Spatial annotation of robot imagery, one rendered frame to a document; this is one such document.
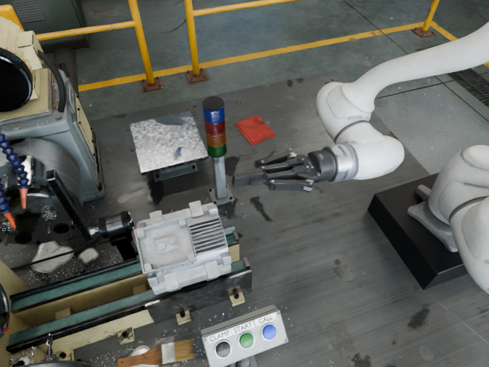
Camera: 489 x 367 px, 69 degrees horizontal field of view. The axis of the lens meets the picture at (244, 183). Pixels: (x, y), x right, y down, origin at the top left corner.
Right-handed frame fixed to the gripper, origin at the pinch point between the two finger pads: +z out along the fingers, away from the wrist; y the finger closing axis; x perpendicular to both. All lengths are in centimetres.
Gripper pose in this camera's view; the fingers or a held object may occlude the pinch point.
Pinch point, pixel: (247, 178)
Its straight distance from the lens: 79.8
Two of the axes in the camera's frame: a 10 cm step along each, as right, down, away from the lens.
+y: 3.3, 7.2, -6.0
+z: -9.3, 1.6, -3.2
